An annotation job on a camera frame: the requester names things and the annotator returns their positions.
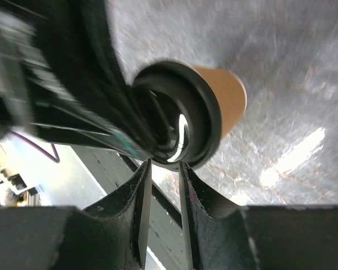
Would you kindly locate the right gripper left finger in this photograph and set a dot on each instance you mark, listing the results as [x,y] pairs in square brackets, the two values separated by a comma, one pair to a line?
[112,233]

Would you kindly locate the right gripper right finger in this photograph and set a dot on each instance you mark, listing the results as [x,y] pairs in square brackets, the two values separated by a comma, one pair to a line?
[220,234]

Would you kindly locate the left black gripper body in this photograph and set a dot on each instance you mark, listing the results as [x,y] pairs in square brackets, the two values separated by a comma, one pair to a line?
[14,78]

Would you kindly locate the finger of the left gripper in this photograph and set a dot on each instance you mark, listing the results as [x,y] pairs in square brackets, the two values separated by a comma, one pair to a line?
[111,118]

